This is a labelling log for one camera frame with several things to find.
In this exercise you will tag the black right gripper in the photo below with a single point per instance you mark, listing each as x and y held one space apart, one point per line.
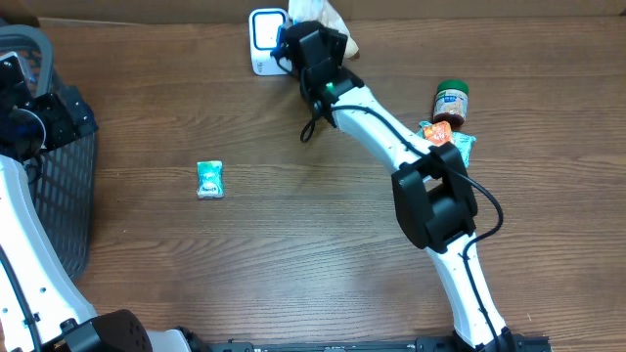
335 42

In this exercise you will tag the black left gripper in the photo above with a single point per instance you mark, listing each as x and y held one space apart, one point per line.
64 118

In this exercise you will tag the beige brown snack bag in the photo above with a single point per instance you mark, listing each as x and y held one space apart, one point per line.
322 11

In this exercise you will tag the green lid seasoning jar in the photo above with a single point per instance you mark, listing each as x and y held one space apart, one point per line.
451 103

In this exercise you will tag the green tissue pack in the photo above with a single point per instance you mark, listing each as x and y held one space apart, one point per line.
210 177

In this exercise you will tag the teal wet wipes pack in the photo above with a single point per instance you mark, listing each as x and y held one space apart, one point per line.
462 142

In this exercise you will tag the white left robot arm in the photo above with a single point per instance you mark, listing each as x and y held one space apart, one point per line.
41 308

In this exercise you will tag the white barcode scanner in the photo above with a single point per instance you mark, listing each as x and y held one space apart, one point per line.
263 29

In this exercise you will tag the grey plastic mesh basket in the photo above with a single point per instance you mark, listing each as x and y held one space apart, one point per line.
60 182

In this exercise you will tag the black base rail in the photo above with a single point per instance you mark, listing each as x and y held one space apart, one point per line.
420 344

